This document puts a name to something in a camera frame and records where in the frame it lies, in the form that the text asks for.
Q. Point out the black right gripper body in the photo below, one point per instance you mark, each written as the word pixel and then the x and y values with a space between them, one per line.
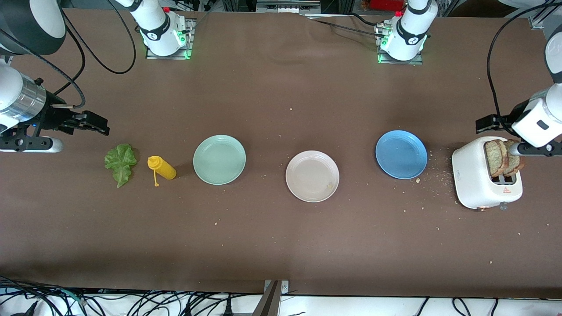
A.
pixel 55 116

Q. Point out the brown-crusted bread slice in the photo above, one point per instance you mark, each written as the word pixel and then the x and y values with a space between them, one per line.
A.
pixel 514 166
pixel 494 158

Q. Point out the green lettuce leaf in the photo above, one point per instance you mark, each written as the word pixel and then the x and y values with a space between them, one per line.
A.
pixel 120 162

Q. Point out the yellow mustard squeeze bottle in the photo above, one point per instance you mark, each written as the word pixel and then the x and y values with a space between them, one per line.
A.
pixel 163 168

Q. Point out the blue plate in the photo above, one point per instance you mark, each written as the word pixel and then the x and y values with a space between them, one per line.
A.
pixel 401 154

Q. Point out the pale green plate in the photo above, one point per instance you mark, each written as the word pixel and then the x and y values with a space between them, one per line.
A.
pixel 219 160

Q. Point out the beige plate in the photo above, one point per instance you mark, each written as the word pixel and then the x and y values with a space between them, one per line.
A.
pixel 312 176

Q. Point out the white two-slot toaster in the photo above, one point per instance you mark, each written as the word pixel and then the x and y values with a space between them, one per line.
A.
pixel 470 175

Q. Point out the red box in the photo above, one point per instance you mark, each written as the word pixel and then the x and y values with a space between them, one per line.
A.
pixel 386 4

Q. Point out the brown table cover sheet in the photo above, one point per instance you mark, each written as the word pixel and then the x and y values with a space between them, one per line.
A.
pixel 263 109

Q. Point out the grey power strip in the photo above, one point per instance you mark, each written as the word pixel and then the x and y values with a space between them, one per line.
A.
pixel 285 6

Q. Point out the black power plug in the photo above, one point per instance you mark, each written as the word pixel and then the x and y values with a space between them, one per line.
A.
pixel 228 308

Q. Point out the grey aluminium bar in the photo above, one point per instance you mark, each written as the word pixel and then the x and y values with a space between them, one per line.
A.
pixel 268 303

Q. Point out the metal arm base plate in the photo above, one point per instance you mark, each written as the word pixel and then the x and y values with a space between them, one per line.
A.
pixel 417 62
pixel 189 39

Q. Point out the aluminium frame profile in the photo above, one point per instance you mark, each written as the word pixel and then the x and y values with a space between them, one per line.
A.
pixel 538 19

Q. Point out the silver metal bracket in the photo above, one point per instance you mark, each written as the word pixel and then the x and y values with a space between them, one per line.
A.
pixel 284 287

